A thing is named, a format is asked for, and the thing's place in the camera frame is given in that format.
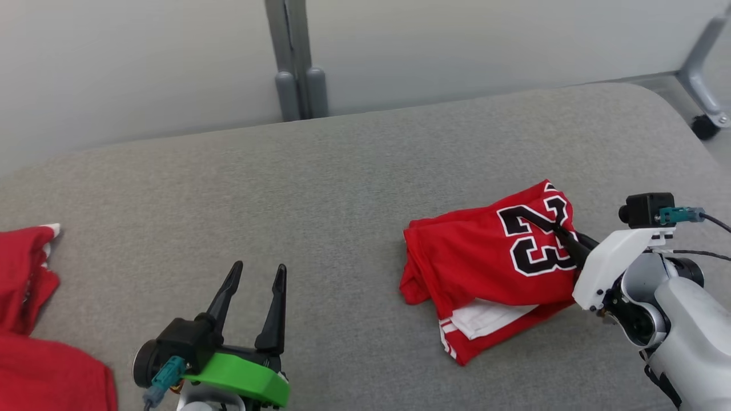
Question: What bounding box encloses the black caster wheel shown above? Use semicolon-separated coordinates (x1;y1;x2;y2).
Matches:
691;114;721;141

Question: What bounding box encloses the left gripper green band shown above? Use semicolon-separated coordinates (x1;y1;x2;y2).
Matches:
184;261;291;409

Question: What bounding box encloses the grey metal frame leg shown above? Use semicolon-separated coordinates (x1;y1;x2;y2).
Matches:
678;6;731;127

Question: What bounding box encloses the red basketball jersey number 23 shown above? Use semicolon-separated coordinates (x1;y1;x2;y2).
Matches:
399;180;579;366

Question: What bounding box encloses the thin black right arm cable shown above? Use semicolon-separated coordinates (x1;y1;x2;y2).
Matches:
651;247;731;263

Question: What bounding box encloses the right camera cable teal plug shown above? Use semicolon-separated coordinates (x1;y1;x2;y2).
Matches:
660;207;731;235

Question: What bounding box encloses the grey partition post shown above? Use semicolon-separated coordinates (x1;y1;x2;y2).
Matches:
286;0;329;119
264;0;302;122

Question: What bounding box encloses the left camera cable teal plug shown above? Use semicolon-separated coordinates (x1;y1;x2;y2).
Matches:
143;357;187;411

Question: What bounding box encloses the plain red garment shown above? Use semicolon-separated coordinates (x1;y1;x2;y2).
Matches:
0;331;119;411

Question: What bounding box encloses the camera cable teal plug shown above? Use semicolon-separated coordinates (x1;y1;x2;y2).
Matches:
660;207;731;235
143;357;187;411

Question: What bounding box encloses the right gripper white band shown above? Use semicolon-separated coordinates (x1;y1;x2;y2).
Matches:
553;224;676;312

